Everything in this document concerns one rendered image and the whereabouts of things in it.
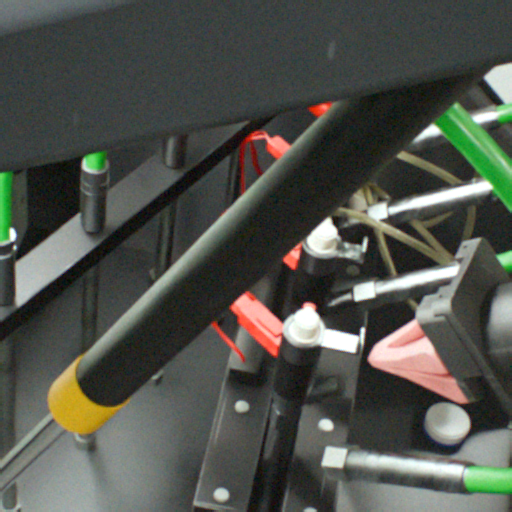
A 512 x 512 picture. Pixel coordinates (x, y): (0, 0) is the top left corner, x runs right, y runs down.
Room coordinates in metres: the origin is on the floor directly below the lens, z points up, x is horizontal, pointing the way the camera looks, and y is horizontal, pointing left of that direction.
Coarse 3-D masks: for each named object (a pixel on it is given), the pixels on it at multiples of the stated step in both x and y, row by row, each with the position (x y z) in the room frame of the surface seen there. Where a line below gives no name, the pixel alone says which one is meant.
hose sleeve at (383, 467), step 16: (352, 464) 0.43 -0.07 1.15; (368, 464) 0.43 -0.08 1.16; (384, 464) 0.43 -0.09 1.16; (400, 464) 0.43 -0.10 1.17; (416, 464) 0.42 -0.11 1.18; (432, 464) 0.42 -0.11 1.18; (448, 464) 0.42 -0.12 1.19; (464, 464) 0.42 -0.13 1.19; (368, 480) 0.43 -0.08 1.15; (384, 480) 0.42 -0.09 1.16; (400, 480) 0.42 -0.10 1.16; (416, 480) 0.42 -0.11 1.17; (432, 480) 0.41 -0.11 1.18; (448, 480) 0.41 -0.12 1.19; (464, 480) 0.41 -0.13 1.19
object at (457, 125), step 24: (456, 120) 0.44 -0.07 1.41; (456, 144) 0.43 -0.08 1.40; (480, 144) 0.43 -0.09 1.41; (480, 168) 0.43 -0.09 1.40; (504, 168) 0.43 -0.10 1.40; (0, 192) 0.54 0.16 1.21; (504, 192) 0.42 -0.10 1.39; (0, 216) 0.54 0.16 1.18; (0, 240) 0.55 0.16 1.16; (480, 480) 0.41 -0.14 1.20; (504, 480) 0.40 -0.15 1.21
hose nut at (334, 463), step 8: (328, 448) 0.45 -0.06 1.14; (336, 448) 0.45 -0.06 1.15; (344, 448) 0.44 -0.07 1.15; (352, 448) 0.45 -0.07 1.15; (328, 456) 0.44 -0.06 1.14; (336, 456) 0.44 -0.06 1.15; (344, 456) 0.44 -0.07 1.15; (328, 464) 0.44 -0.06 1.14; (336, 464) 0.44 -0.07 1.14; (344, 464) 0.44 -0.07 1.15; (328, 472) 0.44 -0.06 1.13; (336, 472) 0.43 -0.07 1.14; (344, 472) 0.43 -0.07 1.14; (344, 480) 0.43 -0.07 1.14; (352, 480) 0.43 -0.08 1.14
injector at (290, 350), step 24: (288, 336) 0.53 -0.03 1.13; (288, 360) 0.53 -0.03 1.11; (312, 360) 0.53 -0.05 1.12; (288, 384) 0.53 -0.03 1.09; (312, 384) 0.54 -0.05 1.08; (336, 384) 0.54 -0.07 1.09; (288, 408) 0.53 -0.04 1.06; (288, 432) 0.53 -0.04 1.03; (264, 456) 0.54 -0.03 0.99; (288, 456) 0.54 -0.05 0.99; (264, 480) 0.53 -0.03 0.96; (264, 504) 0.53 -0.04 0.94
